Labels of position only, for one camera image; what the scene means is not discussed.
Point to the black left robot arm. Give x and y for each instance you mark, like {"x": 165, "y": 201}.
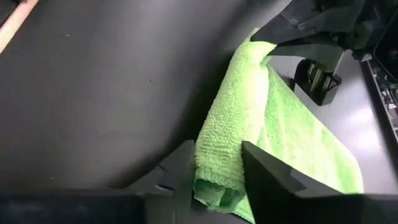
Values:
{"x": 382, "y": 18}

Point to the black metal table frame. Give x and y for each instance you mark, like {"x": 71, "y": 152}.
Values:
{"x": 382, "y": 102}

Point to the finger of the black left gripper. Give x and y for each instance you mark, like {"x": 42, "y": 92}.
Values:
{"x": 286, "y": 28}
{"x": 317, "y": 54}

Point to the green microfibre towel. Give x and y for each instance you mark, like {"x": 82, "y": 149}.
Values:
{"x": 236, "y": 124}

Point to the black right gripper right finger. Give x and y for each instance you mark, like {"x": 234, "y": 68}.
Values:
{"x": 267, "y": 186}

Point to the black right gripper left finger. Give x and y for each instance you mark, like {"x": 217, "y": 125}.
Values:
{"x": 177, "y": 177}

